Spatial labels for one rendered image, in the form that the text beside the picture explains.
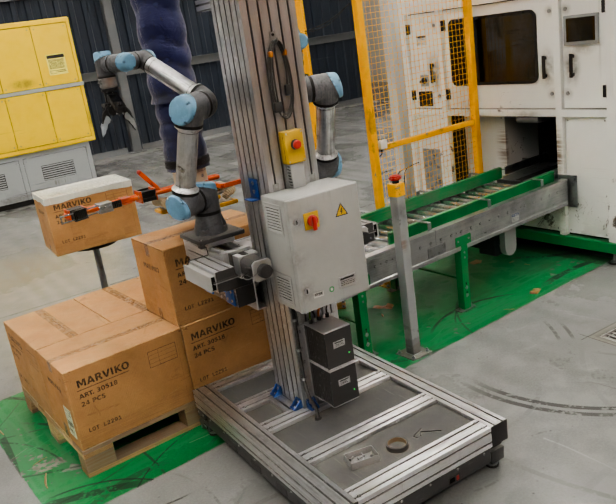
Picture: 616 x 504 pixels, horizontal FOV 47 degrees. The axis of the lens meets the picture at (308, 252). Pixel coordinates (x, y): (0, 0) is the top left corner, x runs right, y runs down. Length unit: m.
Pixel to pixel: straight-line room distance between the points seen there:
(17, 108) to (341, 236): 8.36
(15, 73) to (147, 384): 7.77
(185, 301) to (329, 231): 1.00
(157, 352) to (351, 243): 1.17
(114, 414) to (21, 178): 7.68
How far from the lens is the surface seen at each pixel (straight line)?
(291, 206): 2.74
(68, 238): 5.10
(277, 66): 2.93
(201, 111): 2.94
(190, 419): 3.76
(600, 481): 3.16
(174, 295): 3.52
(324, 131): 3.31
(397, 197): 3.82
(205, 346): 3.67
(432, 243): 4.33
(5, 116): 10.83
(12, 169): 10.93
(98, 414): 3.53
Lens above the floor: 1.84
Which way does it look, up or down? 17 degrees down
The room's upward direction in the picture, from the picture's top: 8 degrees counter-clockwise
